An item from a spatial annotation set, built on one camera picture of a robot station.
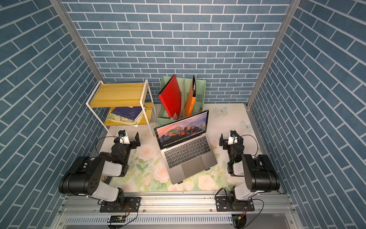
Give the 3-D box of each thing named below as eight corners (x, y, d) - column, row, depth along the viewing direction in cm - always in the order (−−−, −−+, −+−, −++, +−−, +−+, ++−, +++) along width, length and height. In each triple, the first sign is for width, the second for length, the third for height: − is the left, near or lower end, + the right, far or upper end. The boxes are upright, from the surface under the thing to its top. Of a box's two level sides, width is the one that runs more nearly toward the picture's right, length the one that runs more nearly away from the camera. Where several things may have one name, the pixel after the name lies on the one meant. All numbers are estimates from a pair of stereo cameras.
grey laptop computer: (171, 184, 81) (164, 163, 57) (162, 154, 93) (153, 126, 69) (216, 165, 88) (226, 140, 65) (202, 140, 100) (207, 110, 76)
